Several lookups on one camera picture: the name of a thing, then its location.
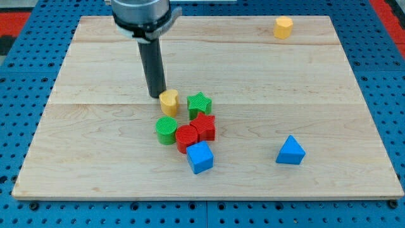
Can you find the blue cube block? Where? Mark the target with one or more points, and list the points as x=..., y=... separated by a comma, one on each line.
x=200, y=157

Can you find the green cylinder block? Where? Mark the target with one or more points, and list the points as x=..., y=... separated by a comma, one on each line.
x=166, y=128

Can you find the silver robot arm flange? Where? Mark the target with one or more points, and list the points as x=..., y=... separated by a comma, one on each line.
x=144, y=20

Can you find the wooden board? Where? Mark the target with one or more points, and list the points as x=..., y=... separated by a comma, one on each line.
x=96, y=140

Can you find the green star block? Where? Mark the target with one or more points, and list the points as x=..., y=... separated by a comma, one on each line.
x=198, y=103

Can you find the blue triangle block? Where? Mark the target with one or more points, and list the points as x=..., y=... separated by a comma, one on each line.
x=291, y=152

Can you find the red cylinder block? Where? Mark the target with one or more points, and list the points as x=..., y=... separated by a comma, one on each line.
x=185, y=136

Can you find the yellow hexagon block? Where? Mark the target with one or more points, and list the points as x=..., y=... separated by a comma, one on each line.
x=283, y=27

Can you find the red star block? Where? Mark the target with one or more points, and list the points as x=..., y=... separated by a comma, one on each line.
x=205, y=126

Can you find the yellow heart block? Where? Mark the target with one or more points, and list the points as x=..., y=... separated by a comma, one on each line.
x=169, y=102

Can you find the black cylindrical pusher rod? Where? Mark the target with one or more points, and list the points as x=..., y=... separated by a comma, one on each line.
x=152, y=63

